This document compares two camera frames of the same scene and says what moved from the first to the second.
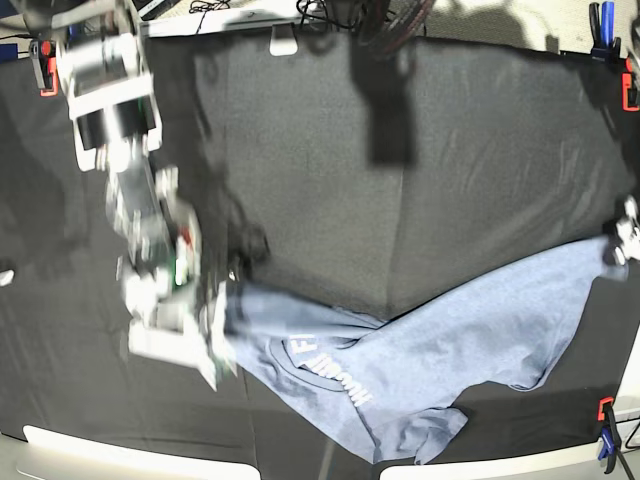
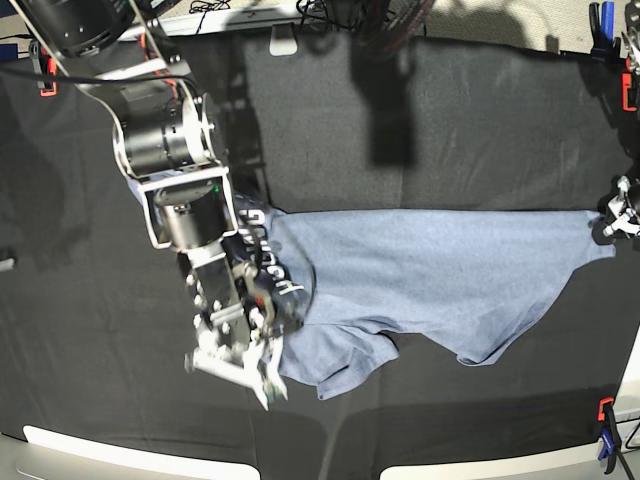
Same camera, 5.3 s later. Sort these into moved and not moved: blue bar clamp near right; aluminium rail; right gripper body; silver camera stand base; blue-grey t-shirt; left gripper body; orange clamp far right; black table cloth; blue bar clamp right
Moved: left gripper body; blue-grey t-shirt; right gripper body
Not moved: black table cloth; orange clamp far right; blue bar clamp near right; aluminium rail; blue bar clamp right; silver camera stand base
